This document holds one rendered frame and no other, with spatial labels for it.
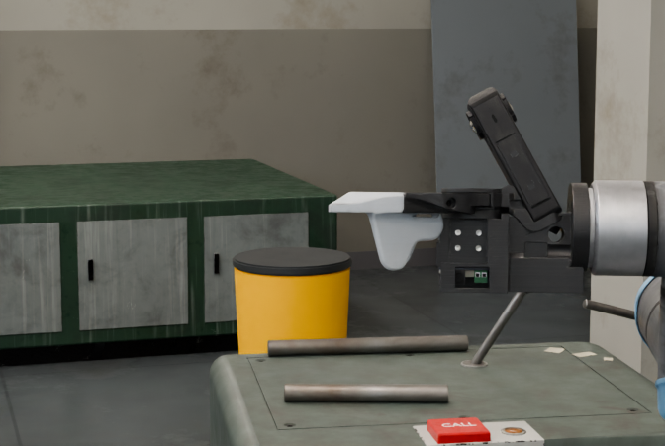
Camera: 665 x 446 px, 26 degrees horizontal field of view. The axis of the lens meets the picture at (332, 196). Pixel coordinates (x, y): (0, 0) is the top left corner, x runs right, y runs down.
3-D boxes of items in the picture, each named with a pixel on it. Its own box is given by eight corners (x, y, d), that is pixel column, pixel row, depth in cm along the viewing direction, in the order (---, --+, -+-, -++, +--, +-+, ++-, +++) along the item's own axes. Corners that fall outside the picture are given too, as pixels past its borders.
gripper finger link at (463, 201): (415, 213, 107) (509, 214, 111) (415, 192, 107) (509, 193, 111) (380, 212, 111) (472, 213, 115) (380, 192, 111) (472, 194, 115)
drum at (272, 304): (328, 425, 603) (328, 243, 593) (368, 458, 559) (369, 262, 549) (220, 436, 587) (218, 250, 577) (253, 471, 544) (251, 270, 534)
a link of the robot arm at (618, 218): (648, 179, 110) (634, 181, 118) (587, 179, 110) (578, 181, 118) (647, 278, 109) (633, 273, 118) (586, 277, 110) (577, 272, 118)
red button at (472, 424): (437, 451, 159) (438, 433, 158) (426, 435, 165) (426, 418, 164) (491, 449, 160) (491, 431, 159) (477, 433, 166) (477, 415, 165)
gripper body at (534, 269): (430, 292, 111) (590, 295, 110) (432, 180, 111) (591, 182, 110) (432, 287, 118) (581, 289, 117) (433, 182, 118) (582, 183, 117)
